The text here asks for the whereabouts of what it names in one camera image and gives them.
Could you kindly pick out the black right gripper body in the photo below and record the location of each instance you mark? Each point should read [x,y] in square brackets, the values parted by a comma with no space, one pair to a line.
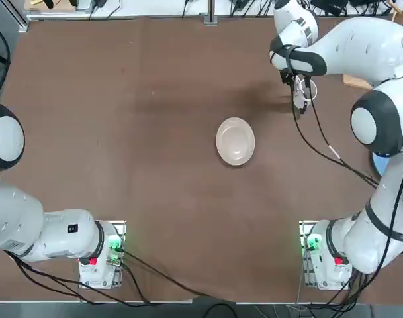
[286,77]

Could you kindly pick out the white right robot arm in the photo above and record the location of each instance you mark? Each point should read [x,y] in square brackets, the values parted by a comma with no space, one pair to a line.
[370,43]

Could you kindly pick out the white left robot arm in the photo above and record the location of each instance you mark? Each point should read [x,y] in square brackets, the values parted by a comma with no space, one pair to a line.
[65,232]

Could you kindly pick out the cream plate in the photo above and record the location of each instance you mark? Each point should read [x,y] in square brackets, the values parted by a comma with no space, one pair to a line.
[236,140]

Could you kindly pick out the blue plate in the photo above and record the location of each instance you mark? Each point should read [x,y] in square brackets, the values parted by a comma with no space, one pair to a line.
[380,164]

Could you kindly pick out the aluminium frame post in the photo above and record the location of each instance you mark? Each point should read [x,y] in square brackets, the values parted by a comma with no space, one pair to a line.
[211,13]

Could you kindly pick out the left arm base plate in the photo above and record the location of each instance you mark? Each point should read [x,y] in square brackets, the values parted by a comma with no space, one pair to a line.
[119,225]

